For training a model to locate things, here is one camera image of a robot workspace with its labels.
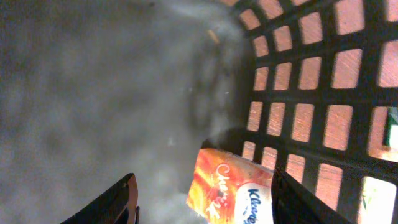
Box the grey plastic basket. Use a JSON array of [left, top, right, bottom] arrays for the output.
[[1, 1, 397, 223]]

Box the orange tissue pack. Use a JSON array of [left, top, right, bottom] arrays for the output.
[[186, 148, 274, 224]]

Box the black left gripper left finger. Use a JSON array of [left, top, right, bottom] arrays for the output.
[[62, 173, 140, 224]]

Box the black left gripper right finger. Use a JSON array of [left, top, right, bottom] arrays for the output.
[[271, 168, 351, 224]]

